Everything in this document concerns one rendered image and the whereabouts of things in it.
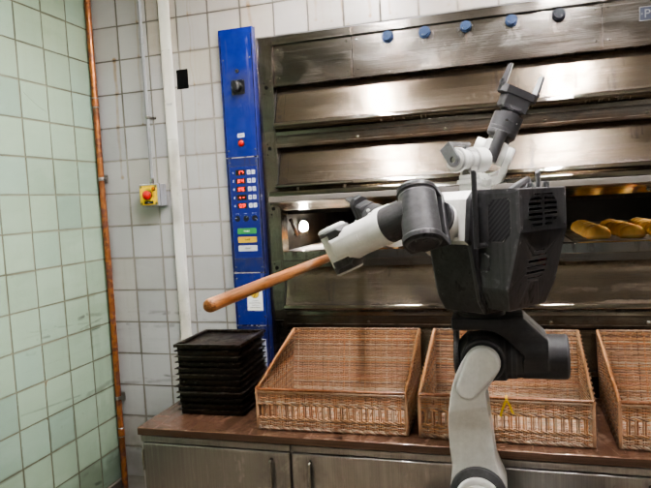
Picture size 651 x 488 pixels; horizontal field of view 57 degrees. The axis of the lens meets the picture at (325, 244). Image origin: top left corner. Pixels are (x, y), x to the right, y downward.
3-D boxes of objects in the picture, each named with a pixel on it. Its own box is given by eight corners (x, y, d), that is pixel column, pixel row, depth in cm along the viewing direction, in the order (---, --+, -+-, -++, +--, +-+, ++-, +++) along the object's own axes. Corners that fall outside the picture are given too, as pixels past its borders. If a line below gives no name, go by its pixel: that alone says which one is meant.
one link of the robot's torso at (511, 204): (584, 307, 153) (579, 166, 150) (504, 331, 131) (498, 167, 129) (485, 297, 176) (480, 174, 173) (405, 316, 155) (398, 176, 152)
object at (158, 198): (148, 206, 280) (146, 184, 280) (168, 205, 277) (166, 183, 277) (139, 206, 273) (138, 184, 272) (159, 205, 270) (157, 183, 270)
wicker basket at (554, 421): (434, 392, 249) (431, 326, 247) (582, 399, 232) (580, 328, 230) (416, 439, 202) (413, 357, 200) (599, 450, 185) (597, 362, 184)
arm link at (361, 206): (341, 203, 192) (359, 209, 182) (365, 189, 195) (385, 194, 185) (356, 236, 197) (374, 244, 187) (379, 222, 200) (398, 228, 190)
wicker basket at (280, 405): (295, 388, 265) (292, 325, 263) (425, 392, 250) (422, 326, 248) (254, 430, 218) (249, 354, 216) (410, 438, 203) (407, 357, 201)
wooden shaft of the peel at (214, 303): (214, 313, 124) (213, 298, 124) (201, 313, 125) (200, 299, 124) (377, 242, 288) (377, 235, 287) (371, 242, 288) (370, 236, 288)
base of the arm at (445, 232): (424, 263, 146) (462, 246, 139) (387, 250, 138) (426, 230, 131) (417, 209, 153) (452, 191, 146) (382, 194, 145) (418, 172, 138)
